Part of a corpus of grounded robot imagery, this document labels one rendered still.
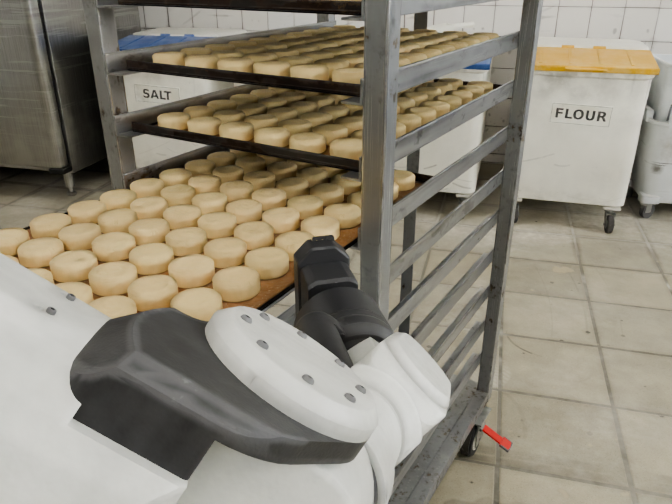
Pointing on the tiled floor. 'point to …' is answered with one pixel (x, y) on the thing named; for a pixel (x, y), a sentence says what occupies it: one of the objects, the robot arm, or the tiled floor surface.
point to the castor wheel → (470, 443)
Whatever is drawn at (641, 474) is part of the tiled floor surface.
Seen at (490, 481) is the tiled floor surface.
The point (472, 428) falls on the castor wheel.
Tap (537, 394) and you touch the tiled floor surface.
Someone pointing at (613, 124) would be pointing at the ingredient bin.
